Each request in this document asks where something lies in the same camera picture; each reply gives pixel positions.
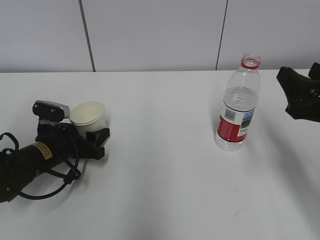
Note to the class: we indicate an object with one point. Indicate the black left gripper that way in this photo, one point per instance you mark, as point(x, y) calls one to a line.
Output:
point(63, 140)

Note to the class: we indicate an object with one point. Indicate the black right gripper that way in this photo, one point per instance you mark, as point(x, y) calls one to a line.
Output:
point(302, 93)

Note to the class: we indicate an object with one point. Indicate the white paper cup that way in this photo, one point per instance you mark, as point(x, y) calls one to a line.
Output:
point(88, 116)

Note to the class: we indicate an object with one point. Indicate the clear water bottle red label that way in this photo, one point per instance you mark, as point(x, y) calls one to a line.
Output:
point(239, 103)

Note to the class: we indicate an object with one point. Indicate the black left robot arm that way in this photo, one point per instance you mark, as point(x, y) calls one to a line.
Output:
point(20, 166)

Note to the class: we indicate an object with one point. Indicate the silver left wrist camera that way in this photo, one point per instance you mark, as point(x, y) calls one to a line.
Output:
point(50, 111)

